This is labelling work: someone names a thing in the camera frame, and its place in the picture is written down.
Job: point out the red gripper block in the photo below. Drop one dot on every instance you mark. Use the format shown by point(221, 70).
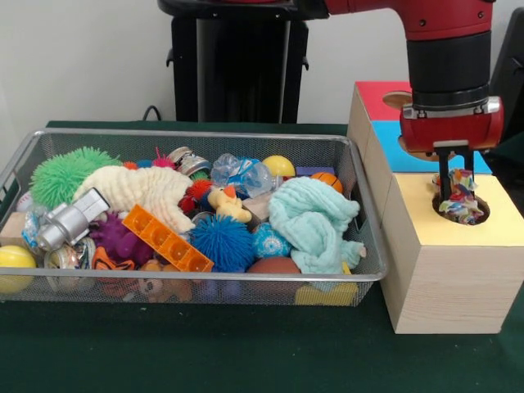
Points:
point(450, 131)

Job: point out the large colourful patterned cloth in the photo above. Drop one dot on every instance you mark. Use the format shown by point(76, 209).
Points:
point(460, 204)

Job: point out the wooden box with three holes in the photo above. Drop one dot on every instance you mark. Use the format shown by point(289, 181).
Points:
point(450, 286)

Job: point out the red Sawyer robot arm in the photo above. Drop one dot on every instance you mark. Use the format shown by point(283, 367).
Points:
point(446, 57)

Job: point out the black chair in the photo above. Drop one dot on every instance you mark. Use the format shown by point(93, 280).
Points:
point(511, 61)

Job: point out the orange mini basketball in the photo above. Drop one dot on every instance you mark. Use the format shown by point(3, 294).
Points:
point(329, 181)

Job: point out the mint green cloth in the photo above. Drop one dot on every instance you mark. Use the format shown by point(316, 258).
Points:
point(311, 221)

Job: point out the yellow ball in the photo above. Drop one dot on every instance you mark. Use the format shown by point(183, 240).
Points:
point(14, 258)
point(279, 165)

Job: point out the yellow plush duck toy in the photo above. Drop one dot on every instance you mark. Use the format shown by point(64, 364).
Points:
point(227, 202)

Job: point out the blue spiky rubber ball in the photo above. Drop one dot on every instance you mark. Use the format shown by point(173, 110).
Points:
point(221, 243)

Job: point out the dark green tablecloth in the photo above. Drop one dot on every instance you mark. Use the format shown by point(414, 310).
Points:
point(245, 348)

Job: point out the orange plastic compartment tray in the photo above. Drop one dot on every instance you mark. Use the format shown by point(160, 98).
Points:
point(168, 239)

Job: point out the cream fluffy cloth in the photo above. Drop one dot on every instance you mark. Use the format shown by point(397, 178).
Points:
point(139, 186)

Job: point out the silver toy robot figure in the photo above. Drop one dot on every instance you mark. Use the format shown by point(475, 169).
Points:
point(67, 223)

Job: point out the green spiky rubber ball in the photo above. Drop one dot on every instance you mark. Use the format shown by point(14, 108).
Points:
point(53, 180)

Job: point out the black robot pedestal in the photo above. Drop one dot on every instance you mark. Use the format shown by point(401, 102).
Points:
point(245, 73)

